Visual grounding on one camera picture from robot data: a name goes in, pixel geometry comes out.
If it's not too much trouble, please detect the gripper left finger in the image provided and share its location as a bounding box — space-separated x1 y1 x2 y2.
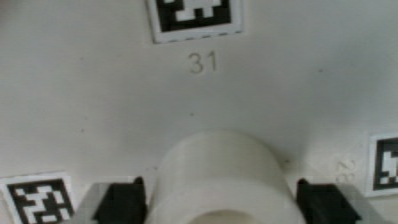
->
70 175 150 224

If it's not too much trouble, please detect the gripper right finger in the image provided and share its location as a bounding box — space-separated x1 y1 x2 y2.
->
294 178 388 224

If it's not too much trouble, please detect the white cylindrical table leg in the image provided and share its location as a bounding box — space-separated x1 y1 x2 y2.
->
144 130 304 224

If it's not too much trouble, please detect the white round table top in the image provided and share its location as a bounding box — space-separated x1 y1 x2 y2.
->
0 0 398 224

